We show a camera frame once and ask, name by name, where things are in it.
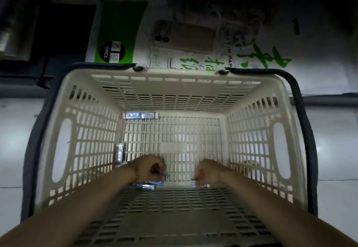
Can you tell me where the person's left forearm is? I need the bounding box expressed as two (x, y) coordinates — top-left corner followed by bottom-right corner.
(0, 165), (138, 247)

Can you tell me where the green and white paper pack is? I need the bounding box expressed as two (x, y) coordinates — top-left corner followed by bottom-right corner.
(85, 0), (358, 96)

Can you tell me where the wooden bead bracelet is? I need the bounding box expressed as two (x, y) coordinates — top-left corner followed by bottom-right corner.
(127, 162), (139, 184)

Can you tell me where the person's right hand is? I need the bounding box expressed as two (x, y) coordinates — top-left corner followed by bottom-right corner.
(194, 159), (225, 186)

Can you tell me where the person's right forearm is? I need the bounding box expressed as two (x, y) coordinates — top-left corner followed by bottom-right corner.
(217, 168), (356, 247)

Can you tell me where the pile of mixed packaged erasers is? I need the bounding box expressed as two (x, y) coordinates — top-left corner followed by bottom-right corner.
(115, 111), (158, 163)

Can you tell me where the person's left hand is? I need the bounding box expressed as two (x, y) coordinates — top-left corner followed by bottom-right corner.
(131, 154), (167, 185)

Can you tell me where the dark metal shelf unit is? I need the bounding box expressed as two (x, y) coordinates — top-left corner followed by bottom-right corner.
(0, 0), (358, 106)

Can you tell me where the beige plastic shopping basket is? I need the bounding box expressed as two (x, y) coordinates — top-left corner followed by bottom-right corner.
(21, 63), (319, 247)

